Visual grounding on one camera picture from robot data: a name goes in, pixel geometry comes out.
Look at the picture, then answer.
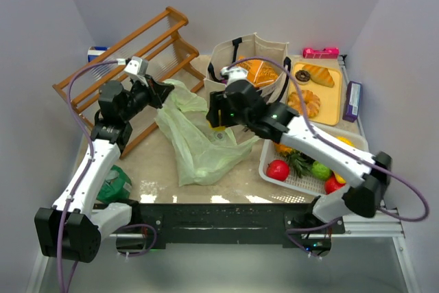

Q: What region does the orange snack packet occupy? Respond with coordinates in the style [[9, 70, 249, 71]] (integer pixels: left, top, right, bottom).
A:
[[237, 60, 278, 89]]

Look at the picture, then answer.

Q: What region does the light green plastic bag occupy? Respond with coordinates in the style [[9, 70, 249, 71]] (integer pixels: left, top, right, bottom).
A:
[[155, 79, 260, 186]]

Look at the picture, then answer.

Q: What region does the beige canvas tote bag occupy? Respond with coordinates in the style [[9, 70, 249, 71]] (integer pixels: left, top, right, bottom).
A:
[[202, 32, 292, 136]]

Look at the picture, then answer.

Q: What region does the yellow lemon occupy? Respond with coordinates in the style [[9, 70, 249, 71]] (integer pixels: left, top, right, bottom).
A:
[[213, 126, 227, 132]]

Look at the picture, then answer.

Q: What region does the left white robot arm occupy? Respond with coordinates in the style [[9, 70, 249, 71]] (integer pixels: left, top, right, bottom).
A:
[[34, 75, 174, 263]]

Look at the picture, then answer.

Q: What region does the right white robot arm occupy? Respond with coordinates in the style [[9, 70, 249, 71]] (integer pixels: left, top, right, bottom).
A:
[[206, 80, 392, 223]]

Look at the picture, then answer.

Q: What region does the brown wooden rack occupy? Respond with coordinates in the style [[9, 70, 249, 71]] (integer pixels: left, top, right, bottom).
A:
[[52, 6, 206, 160]]

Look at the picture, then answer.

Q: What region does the blue white carton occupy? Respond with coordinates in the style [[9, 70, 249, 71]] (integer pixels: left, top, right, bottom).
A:
[[87, 46, 108, 62]]

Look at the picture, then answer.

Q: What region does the chocolate donut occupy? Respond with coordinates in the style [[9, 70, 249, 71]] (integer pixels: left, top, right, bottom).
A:
[[294, 69, 311, 85]]

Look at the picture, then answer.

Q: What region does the red apple left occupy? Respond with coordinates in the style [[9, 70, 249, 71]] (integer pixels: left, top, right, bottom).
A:
[[265, 160, 290, 181]]

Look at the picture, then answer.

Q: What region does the red apple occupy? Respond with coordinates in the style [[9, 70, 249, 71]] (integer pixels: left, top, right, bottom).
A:
[[265, 160, 290, 181], [324, 176, 345, 195]]

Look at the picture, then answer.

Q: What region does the croissant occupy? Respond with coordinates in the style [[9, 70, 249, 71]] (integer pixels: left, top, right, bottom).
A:
[[302, 64, 335, 88]]

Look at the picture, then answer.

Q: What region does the orange pineapple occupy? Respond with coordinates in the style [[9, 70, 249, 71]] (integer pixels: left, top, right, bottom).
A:
[[274, 143, 314, 178]]

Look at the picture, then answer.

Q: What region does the pink box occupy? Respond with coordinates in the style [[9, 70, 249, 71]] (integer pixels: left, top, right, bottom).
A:
[[302, 47, 340, 59]]

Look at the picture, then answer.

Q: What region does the dark green plastic bag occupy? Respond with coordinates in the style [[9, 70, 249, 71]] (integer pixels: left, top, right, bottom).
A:
[[97, 165, 132, 204]]

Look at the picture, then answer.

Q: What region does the yellow tray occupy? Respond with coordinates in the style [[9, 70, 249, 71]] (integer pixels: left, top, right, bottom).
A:
[[292, 62, 342, 126]]

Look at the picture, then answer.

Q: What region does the green custard apple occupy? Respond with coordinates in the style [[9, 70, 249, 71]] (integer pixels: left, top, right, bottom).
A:
[[311, 161, 333, 181]]

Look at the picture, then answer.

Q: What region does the purple box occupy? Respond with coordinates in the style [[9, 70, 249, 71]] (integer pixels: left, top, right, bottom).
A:
[[342, 81, 362, 122]]

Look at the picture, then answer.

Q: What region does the white plastic basket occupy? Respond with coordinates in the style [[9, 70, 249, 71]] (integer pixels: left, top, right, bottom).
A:
[[259, 122, 369, 197]]

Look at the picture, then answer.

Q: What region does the red apple right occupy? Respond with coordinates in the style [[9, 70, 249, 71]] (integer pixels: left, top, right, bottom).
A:
[[324, 176, 345, 195]]

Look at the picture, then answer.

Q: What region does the yellow banana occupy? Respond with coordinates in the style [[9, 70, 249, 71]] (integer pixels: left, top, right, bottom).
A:
[[334, 137, 355, 185]]

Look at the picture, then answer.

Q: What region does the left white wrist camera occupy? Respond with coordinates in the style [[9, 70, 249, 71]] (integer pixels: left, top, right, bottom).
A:
[[123, 56, 149, 84]]

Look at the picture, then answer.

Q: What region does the glazed ring bread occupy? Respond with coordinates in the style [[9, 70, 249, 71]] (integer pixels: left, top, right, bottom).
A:
[[287, 90, 321, 118]]

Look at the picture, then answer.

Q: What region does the black base frame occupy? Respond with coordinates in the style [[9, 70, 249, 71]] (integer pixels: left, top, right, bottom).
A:
[[114, 203, 344, 257]]

